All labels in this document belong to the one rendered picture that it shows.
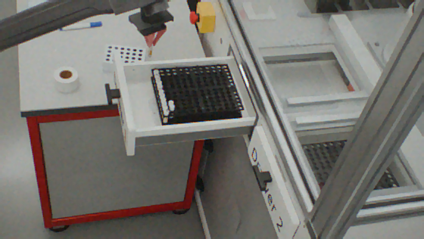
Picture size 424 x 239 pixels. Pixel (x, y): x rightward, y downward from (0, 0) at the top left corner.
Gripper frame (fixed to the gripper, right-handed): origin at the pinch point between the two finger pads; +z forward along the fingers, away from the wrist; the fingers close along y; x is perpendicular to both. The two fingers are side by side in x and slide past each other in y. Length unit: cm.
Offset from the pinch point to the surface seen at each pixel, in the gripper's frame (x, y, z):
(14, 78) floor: 102, -13, 95
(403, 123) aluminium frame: -72, 1, -38
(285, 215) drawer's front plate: -58, 0, 8
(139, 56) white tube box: 14.0, 4.7, 18.2
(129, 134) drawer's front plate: -20.2, -18.5, 5.9
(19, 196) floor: 38, -37, 95
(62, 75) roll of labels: 17.8, -19.3, 17.7
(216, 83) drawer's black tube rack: -15.3, 11.8, 8.1
